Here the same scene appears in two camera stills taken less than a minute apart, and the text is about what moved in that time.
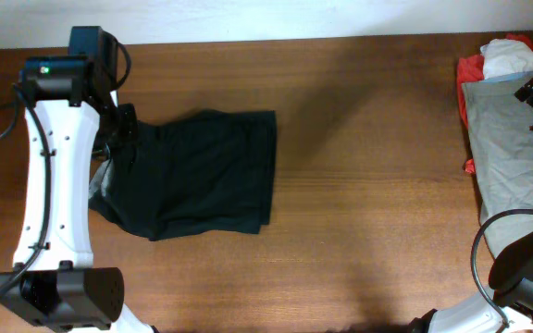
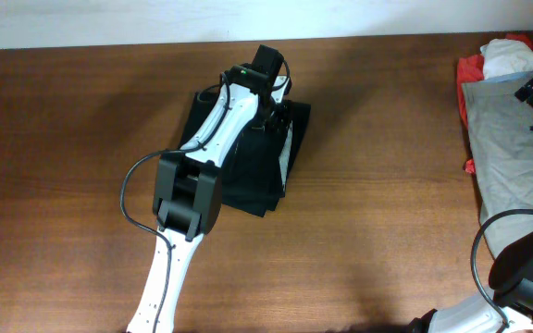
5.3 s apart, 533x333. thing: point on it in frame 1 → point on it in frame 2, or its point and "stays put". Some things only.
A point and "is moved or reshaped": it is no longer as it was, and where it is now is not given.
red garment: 470,68 stays put
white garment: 504,57 stays put
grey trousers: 515,165 stays put
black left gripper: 130,114 → 284,119
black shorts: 204,174 is moved or reshaped
